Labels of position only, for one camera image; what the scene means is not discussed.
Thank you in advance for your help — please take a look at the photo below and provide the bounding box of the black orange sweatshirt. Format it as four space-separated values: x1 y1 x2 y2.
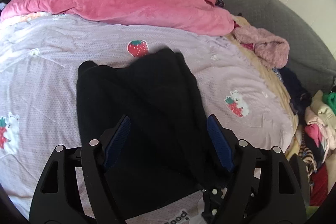
76 48 227 219

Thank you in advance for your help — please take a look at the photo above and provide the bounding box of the colourful clothes pile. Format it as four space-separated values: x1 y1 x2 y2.
285 90 335 207

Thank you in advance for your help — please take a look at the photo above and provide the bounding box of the dark navy garment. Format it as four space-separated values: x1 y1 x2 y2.
272 67 311 124

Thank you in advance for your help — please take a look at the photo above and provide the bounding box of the lilac patterned bed sheet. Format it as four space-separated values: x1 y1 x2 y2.
1 14 295 217

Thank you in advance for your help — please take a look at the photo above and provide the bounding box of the grey quilted headboard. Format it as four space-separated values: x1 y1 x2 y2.
223 0 335 94

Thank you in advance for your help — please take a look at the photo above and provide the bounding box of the fluffy pink garment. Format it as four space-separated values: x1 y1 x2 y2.
232 26 290 69

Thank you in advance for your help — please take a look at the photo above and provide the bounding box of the beige blanket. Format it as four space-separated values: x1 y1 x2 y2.
228 15 300 132

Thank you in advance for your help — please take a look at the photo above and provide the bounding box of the pink velvet duvet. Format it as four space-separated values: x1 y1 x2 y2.
1 0 235 36

